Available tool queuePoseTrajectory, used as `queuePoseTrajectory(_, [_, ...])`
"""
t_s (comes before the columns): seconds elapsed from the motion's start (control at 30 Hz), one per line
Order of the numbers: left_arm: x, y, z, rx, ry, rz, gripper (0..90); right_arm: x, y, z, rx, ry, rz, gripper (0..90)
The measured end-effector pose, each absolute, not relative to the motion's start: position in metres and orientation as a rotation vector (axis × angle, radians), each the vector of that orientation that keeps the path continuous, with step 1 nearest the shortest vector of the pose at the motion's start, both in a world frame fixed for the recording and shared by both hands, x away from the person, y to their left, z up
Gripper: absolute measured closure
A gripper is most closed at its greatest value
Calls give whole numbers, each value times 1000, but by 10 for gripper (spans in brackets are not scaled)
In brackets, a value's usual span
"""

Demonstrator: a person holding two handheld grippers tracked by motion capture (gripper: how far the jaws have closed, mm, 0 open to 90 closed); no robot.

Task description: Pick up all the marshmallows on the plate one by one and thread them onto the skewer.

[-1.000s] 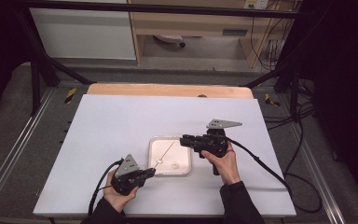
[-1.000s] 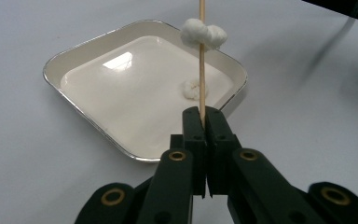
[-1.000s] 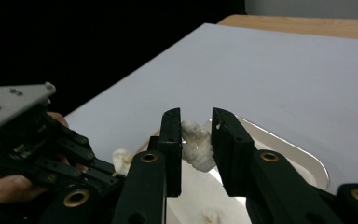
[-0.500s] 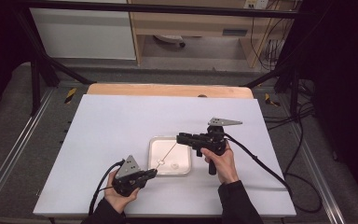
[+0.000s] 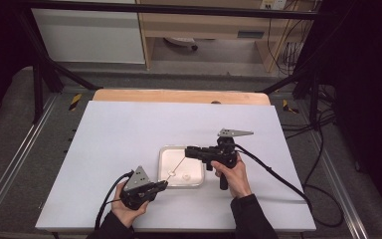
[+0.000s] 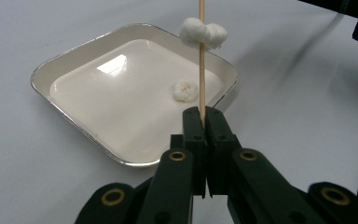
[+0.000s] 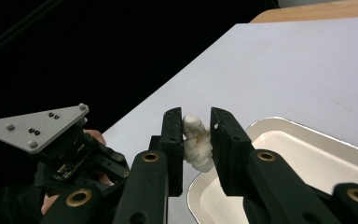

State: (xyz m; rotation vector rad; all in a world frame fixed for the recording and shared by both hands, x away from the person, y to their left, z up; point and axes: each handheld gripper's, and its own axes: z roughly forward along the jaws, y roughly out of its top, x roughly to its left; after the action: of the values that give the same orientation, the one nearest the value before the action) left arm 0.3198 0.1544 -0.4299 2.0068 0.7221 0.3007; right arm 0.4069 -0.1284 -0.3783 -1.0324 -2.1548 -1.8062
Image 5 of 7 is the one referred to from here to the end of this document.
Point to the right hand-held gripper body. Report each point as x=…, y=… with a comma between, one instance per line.
x=225, y=154

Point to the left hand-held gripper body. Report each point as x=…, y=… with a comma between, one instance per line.
x=136, y=191

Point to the square metal tray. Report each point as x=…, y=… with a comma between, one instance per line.
x=192, y=169

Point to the thin wooden skewer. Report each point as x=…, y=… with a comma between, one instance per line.
x=176, y=169

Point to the person's left hand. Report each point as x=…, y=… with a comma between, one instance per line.
x=127, y=212

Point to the person's right hand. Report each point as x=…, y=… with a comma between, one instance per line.
x=235, y=179

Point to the wooden table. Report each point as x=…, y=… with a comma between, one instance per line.
x=179, y=97

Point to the office chair base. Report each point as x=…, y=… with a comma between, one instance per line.
x=182, y=41

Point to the wooden desk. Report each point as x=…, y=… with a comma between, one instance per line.
x=212, y=26

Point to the white cabinet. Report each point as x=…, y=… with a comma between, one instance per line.
x=89, y=40

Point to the white power strip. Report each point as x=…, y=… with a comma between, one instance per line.
x=273, y=4

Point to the dark curtain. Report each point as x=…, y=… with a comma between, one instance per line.
x=0, y=49
x=368, y=83

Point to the aluminium floor rail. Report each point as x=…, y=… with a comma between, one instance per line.
x=20, y=146
x=326, y=159

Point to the black metal frame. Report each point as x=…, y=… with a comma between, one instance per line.
x=179, y=10

